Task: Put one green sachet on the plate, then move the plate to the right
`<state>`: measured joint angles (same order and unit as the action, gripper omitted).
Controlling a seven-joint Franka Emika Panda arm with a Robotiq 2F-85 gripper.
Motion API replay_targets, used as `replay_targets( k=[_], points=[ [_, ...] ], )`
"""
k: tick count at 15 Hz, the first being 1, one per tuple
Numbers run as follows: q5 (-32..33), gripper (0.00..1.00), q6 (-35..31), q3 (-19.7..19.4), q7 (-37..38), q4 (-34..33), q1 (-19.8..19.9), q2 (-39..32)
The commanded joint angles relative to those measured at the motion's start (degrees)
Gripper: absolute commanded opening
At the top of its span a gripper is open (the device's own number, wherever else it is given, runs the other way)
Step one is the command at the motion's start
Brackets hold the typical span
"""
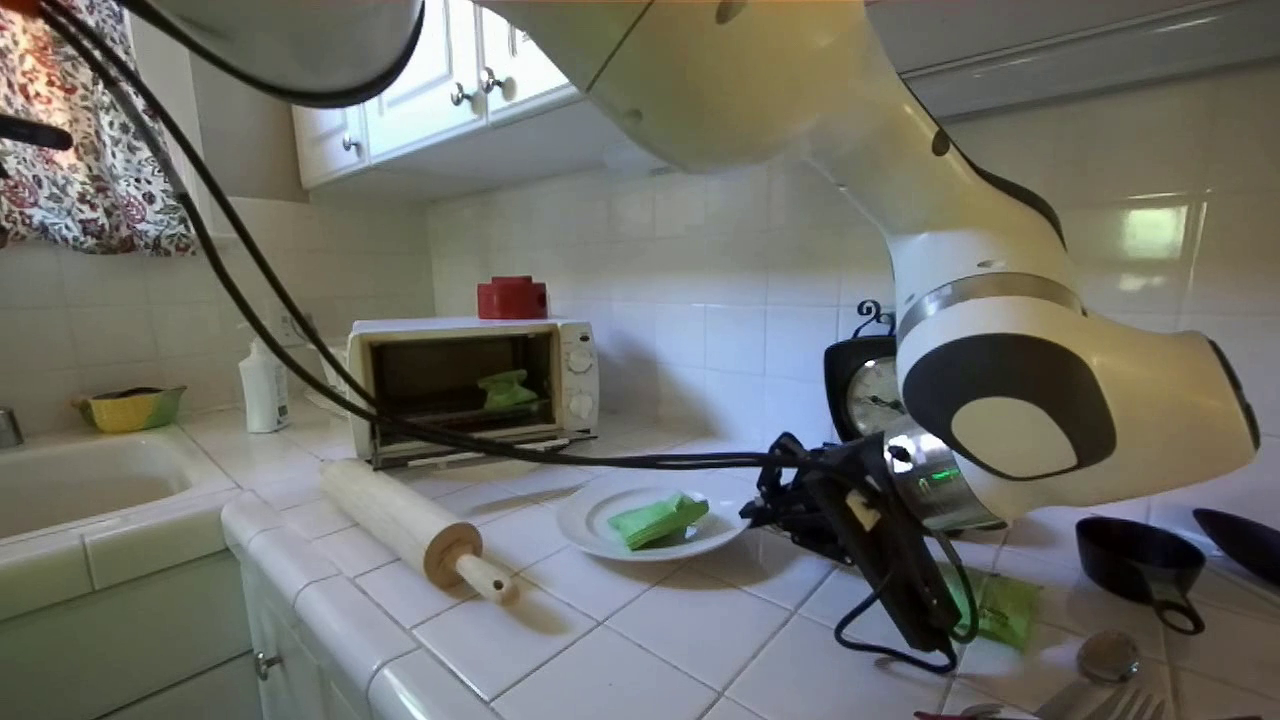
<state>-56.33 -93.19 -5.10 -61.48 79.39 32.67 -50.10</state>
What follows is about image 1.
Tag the green cloth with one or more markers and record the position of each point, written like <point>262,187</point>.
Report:
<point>1005,612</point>

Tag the metal fork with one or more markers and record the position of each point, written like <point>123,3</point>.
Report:
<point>1132,705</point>

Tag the white plastic bottle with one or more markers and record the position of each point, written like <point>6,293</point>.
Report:
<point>264,395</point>

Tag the red round container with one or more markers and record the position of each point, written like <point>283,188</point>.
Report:
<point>513,296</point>

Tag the green object inside oven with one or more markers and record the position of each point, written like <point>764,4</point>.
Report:
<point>511,395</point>

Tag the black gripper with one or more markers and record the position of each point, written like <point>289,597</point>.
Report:
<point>840,473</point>

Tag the white toaster oven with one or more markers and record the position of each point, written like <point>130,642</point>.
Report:
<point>581,382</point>

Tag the yellow bowl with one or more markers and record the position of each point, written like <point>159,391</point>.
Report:
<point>132,408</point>

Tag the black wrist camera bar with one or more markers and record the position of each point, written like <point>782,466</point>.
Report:
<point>900,573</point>

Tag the white upper cabinet door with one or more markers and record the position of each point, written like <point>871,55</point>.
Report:
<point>324,143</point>
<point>524,63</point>
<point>414,104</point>

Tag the metal lower cabinet knob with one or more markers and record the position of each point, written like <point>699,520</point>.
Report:
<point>264,663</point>

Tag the wooden rolling pin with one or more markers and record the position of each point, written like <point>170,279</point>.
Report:
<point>402,520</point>

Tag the metal cabinet knob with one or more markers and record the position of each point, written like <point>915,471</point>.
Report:
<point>354,145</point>
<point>500,85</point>
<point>264,663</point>
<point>467,98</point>

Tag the metal upper cabinet knob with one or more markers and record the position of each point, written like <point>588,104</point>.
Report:
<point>354,145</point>
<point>500,85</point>
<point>467,98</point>

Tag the metal spoon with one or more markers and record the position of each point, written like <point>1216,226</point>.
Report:
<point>1110,658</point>

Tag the white round plate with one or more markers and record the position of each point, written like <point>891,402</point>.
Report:
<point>584,524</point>

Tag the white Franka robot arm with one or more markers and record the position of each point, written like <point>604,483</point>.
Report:
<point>1043,363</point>

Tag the floral curtain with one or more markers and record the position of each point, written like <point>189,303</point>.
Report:
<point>95,173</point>

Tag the green sachet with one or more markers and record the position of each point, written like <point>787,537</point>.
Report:
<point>660,520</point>

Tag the black bracket bar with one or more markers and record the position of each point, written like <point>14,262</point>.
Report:
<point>35,128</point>

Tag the white sink basin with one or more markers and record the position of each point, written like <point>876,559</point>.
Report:
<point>82,485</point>

